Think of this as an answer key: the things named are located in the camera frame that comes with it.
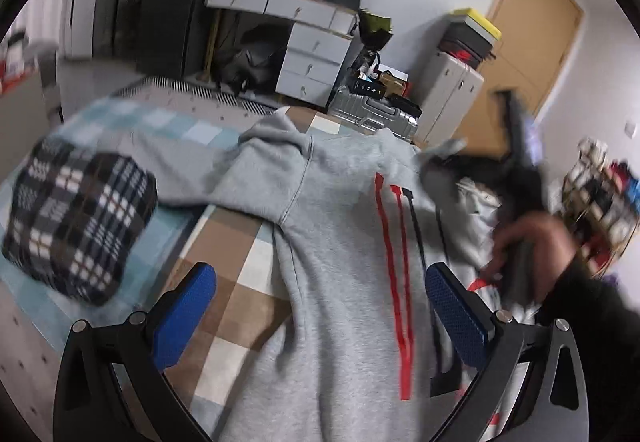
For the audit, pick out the white desk with drawers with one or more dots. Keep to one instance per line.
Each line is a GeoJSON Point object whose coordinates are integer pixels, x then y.
{"type": "Point", "coordinates": [310, 56]}

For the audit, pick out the dark plaid folded blanket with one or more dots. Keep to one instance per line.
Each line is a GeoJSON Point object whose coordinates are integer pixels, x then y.
{"type": "Point", "coordinates": [75, 217]}

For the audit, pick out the white plastic cabinet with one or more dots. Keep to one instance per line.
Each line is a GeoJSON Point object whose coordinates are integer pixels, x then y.
{"type": "Point", "coordinates": [445, 91]}

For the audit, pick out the grey hoodie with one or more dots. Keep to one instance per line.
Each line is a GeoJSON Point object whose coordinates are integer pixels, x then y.
{"type": "Point", "coordinates": [340, 247]}

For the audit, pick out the black white striped mat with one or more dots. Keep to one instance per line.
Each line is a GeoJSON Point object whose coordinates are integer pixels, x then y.
{"type": "Point", "coordinates": [200, 92]}

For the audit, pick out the blue brown checked bed sheet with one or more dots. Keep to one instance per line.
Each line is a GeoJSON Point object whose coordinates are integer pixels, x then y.
{"type": "Point", "coordinates": [235, 282]}

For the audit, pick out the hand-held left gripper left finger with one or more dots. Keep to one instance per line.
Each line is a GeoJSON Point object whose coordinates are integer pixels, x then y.
{"type": "Point", "coordinates": [185, 317]}

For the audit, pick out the white dotted mattress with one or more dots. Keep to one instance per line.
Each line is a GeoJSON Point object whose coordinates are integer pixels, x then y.
{"type": "Point", "coordinates": [22, 357]}

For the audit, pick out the white wall socket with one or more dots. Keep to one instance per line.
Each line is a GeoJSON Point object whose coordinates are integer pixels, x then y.
{"type": "Point", "coordinates": [634, 129]}

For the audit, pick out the black backpack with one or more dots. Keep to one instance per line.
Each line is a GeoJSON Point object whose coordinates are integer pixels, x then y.
{"type": "Point", "coordinates": [250, 61]}

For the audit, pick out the black box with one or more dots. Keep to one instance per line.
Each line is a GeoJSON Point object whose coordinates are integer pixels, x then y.
{"type": "Point", "coordinates": [369, 86]}

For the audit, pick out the green black bag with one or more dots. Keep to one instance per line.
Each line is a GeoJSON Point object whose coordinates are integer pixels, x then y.
{"type": "Point", "coordinates": [375, 27]}

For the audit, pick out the silver suitcase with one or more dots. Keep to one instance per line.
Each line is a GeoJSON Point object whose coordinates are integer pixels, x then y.
{"type": "Point", "coordinates": [370, 115]}

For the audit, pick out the yellow box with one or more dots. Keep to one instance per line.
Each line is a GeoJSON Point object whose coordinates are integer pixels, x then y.
{"type": "Point", "coordinates": [477, 21]}

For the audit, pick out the wooden door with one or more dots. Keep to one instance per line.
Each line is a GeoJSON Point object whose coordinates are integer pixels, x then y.
{"type": "Point", "coordinates": [530, 36]}

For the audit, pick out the person's right hand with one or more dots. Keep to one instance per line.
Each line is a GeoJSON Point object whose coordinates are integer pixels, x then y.
{"type": "Point", "coordinates": [545, 237]}

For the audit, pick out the red white box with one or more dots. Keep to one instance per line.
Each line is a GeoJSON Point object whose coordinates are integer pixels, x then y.
{"type": "Point", "coordinates": [12, 61]}

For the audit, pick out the person's right forearm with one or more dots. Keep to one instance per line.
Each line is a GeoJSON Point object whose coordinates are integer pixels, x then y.
{"type": "Point", "coordinates": [600, 347]}

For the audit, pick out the stack of black boxes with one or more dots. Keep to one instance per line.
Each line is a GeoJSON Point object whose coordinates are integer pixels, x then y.
{"type": "Point", "coordinates": [465, 44]}

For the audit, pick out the wooden shoe rack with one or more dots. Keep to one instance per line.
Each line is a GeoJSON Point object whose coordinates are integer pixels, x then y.
{"type": "Point", "coordinates": [605, 202]}

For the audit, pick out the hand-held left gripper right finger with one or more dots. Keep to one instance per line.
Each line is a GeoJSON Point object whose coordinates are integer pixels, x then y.
{"type": "Point", "coordinates": [457, 317]}

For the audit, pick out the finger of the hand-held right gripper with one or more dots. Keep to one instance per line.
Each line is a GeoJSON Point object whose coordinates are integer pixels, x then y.
{"type": "Point", "coordinates": [482, 171]}

